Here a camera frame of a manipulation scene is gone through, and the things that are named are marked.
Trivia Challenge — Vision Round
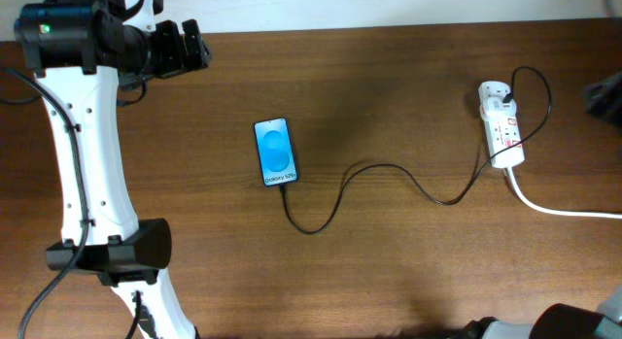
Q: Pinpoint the black charger cable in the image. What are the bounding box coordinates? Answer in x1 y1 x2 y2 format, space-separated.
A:
278 65 554 236

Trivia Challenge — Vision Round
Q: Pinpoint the blue Galaxy smartphone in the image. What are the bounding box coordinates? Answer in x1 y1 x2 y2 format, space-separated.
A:
254 118 298 186

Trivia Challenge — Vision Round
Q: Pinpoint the white power strip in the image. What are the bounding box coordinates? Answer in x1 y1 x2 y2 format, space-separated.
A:
478 81 525 169

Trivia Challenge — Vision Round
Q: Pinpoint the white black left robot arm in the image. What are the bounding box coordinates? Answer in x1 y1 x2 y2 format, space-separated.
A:
14 0 211 338

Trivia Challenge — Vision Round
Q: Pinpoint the white charger adapter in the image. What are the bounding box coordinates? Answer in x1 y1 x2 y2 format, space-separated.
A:
480 96 516 121

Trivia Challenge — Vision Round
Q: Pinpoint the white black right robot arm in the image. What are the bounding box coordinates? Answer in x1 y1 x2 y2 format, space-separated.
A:
454 81 621 339

